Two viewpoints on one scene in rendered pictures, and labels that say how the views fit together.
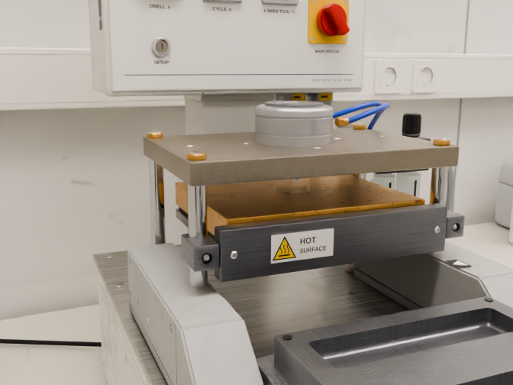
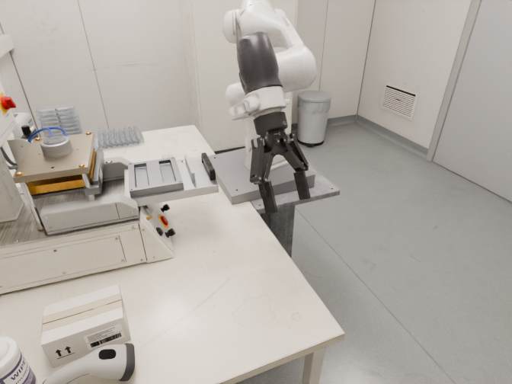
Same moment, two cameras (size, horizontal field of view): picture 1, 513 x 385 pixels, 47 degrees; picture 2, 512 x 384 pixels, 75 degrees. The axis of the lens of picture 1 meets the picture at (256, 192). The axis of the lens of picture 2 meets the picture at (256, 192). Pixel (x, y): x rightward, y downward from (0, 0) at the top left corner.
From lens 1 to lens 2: 0.91 m
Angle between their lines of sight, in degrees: 81
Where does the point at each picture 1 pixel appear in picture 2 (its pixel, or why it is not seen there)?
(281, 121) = (65, 146)
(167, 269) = (72, 205)
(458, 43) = not seen: outside the picture
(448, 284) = (110, 168)
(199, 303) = (106, 199)
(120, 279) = (10, 241)
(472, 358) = (153, 171)
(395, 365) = (151, 178)
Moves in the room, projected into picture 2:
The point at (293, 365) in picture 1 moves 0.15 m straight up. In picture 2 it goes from (140, 191) to (131, 146)
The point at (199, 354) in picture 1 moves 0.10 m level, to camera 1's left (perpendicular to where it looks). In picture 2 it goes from (126, 203) to (113, 223)
